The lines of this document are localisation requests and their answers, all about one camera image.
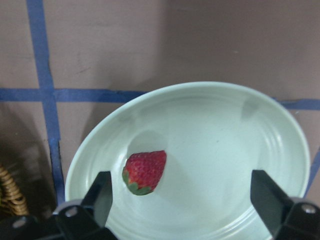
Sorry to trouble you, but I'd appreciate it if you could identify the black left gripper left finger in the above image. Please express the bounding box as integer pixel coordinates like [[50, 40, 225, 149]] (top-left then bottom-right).
[[80, 171, 112, 227]]

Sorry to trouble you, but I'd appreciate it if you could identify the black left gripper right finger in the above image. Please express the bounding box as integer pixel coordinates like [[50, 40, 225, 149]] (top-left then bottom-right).
[[250, 169, 320, 240]]

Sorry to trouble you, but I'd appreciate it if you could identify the strawberry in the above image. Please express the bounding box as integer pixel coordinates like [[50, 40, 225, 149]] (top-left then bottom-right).
[[122, 150, 167, 196]]

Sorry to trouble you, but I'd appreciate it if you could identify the light green plate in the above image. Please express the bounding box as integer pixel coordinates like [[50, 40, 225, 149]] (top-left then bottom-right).
[[65, 82, 310, 240]]

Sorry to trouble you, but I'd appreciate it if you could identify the wicker fruit basket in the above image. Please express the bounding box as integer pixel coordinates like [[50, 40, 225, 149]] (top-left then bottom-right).
[[0, 164, 29, 220]]

